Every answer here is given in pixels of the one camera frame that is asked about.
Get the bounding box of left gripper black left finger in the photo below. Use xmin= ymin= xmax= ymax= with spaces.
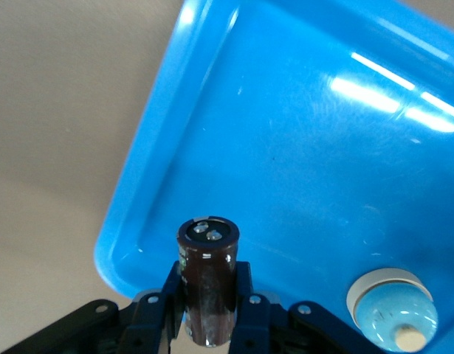
xmin=4 ymin=260 xmax=187 ymax=354

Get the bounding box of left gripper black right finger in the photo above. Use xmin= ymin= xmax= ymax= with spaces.
xmin=228 ymin=260 xmax=390 ymax=354

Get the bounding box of dark brown relay block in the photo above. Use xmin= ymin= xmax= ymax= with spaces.
xmin=176 ymin=216 xmax=241 ymax=350

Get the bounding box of blue dome bell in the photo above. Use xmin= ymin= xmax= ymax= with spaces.
xmin=345 ymin=268 xmax=440 ymax=353

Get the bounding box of blue plastic tray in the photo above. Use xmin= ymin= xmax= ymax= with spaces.
xmin=92 ymin=0 xmax=454 ymax=354

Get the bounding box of brown table mat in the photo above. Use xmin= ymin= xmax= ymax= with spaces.
xmin=0 ymin=0 xmax=454 ymax=354

